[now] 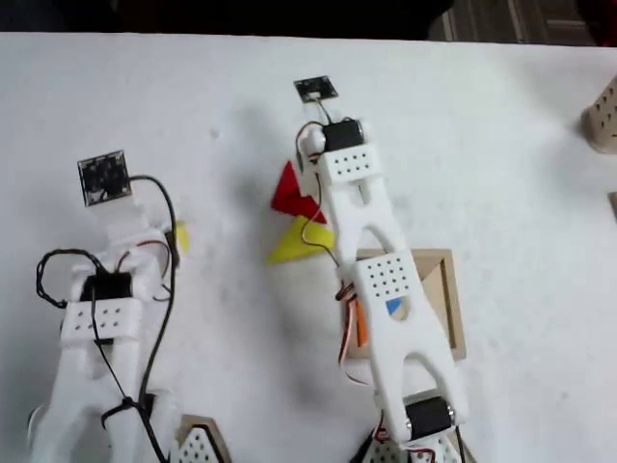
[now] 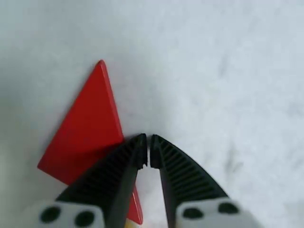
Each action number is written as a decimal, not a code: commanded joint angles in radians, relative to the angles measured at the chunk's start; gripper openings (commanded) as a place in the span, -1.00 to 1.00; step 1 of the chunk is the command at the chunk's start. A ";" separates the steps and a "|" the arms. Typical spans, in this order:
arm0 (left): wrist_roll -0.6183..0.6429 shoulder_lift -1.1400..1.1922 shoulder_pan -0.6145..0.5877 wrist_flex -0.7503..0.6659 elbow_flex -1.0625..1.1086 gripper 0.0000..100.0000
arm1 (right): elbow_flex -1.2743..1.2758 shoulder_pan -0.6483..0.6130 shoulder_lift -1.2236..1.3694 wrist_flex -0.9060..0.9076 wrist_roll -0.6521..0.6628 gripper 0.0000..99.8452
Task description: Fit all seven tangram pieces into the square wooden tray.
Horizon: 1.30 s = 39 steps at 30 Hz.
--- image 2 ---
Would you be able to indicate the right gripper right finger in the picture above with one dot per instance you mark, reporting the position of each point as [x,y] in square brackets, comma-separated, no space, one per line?
[187,175]

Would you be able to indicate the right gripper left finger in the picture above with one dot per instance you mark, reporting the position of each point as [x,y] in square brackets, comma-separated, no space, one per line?
[111,175]

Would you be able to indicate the red triangle tangram piece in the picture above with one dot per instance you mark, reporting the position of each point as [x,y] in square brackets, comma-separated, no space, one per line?
[88,133]

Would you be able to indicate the yellow tangram piece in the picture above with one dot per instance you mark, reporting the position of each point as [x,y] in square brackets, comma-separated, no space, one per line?
[129,223]

